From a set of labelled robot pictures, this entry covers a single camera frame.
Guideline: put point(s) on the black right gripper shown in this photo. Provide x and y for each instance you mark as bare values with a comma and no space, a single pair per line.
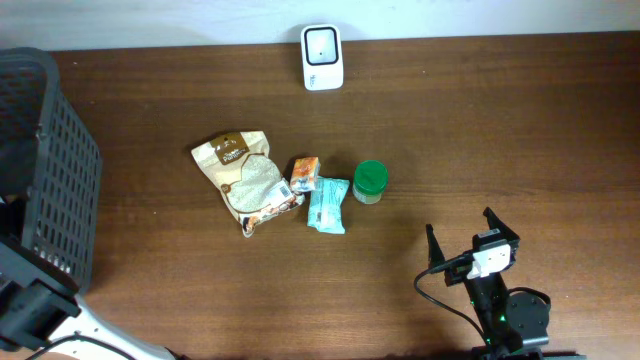
435,256

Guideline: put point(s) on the green lid jar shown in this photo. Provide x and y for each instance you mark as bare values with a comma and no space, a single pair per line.
370,181

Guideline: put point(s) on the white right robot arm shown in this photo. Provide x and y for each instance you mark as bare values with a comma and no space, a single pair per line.
512,322

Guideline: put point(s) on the orange tissue packet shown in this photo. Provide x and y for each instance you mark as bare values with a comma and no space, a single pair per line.
304,176

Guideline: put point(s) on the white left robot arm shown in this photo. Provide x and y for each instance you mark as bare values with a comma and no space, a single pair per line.
42,310

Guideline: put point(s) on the teal snack packet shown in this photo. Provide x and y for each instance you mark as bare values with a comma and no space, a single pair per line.
325,205

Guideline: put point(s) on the beige brown snack bag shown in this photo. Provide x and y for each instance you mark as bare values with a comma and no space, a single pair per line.
250,183

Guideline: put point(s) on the white barcode scanner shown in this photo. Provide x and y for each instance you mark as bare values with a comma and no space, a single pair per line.
322,57

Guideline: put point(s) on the dark grey plastic basket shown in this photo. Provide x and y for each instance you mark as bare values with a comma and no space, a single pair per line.
50,160

